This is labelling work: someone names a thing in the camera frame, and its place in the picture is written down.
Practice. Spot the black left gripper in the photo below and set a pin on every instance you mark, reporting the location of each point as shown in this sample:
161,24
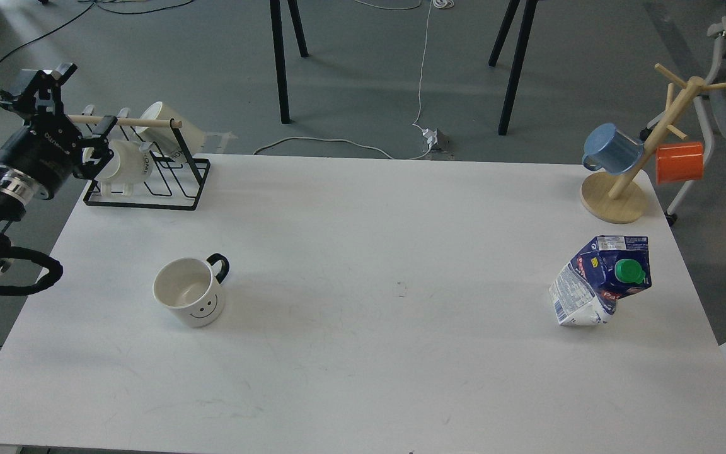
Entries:
49,148

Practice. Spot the white smiley face mug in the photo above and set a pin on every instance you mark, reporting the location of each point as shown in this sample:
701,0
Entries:
191,289

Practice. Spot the blue white milk carton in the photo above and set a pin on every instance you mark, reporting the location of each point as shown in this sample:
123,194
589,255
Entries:
609,268

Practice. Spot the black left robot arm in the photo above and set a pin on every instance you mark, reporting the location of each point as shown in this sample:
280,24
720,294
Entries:
23,271

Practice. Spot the white mug front on rack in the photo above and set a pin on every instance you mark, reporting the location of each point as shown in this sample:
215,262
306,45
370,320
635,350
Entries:
132,164

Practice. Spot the white mug on rack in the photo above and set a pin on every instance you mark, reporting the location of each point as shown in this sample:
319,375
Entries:
165,137
132,164

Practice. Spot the white mug rear on rack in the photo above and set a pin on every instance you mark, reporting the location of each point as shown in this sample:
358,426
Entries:
165,137

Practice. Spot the black table leg left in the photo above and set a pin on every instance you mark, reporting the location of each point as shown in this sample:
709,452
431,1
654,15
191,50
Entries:
279,52

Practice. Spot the black table leg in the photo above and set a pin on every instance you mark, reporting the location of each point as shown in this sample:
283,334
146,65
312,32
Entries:
528,15
279,52

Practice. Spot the black table leg right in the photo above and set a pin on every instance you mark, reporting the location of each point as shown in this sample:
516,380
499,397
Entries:
528,15

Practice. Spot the blue mug on tree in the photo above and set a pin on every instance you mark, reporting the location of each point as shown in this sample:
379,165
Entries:
607,148

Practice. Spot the wooden mug tree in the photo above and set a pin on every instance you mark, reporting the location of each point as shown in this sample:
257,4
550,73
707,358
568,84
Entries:
618,199

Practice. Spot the orange mug on tree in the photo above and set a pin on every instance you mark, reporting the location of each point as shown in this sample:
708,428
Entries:
679,162

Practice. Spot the black wire mug rack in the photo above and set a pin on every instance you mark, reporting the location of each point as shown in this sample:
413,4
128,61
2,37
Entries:
175,186

